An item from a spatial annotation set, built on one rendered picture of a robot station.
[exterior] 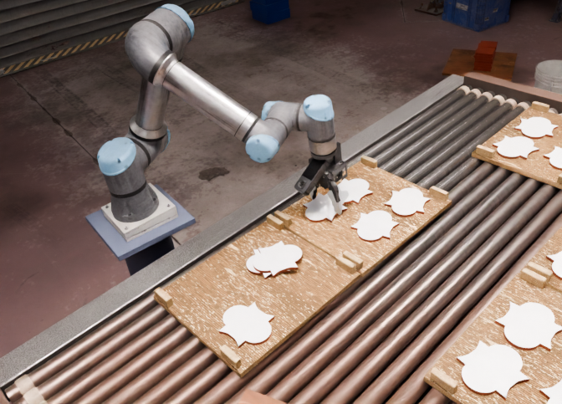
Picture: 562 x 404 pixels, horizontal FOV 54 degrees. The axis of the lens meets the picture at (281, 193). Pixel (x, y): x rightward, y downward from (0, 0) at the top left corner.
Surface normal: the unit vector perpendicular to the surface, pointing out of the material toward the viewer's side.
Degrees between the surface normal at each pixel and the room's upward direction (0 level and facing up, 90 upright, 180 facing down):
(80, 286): 0
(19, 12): 85
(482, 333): 0
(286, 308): 0
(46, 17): 85
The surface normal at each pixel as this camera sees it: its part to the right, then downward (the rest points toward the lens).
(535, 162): -0.08, -0.81
